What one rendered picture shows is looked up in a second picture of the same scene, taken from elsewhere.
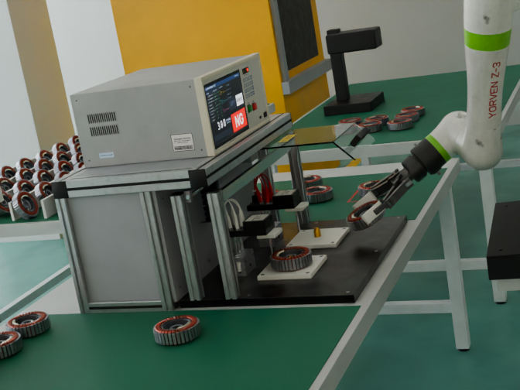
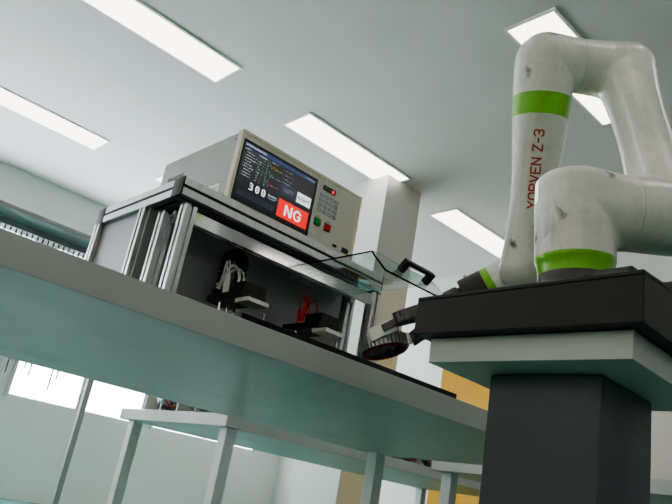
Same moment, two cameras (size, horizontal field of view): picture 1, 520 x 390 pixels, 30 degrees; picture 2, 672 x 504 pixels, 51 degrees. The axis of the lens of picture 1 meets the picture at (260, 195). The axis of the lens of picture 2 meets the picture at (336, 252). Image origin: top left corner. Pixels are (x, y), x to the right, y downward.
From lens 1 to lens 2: 1.82 m
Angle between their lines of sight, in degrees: 43
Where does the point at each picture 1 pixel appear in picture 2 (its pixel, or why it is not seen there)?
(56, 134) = (359, 484)
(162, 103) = (213, 158)
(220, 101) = (268, 173)
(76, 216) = (101, 242)
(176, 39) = not seen: hidden behind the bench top
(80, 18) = not seen: hidden behind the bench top
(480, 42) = (520, 102)
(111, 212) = (120, 235)
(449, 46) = not seen: outside the picture
